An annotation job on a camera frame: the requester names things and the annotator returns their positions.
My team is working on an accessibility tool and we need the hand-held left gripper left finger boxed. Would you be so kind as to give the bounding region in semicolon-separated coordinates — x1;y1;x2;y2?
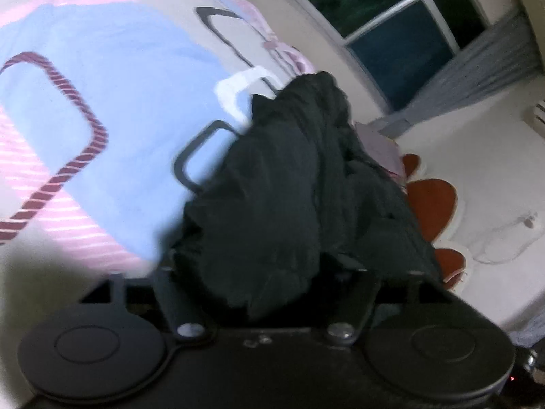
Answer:
80;265;218;344

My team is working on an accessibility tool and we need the patterned pink blue bedsheet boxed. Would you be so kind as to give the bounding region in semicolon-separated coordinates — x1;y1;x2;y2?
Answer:
0;0;324;303

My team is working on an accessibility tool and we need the pink blanket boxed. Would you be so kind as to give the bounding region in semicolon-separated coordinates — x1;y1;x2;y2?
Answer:
236;0;316;78

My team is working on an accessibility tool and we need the window with white frame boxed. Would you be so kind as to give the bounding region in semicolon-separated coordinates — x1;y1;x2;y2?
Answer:
275;0;492;112

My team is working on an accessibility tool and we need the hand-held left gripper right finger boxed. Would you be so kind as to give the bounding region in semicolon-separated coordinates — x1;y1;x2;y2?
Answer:
324;269;453;346

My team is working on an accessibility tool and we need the grey curtain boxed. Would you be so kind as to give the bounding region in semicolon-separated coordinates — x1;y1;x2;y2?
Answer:
381;9;545;139

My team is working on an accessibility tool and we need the black padded jacket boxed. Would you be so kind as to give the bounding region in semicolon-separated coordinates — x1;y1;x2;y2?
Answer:
170;70;446;323

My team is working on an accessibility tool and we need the pile of folded clothes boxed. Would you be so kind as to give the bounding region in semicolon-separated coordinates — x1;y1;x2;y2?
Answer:
355;121;408;185

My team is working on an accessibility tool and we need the white cable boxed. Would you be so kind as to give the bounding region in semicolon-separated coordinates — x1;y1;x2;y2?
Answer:
470;211;541;266

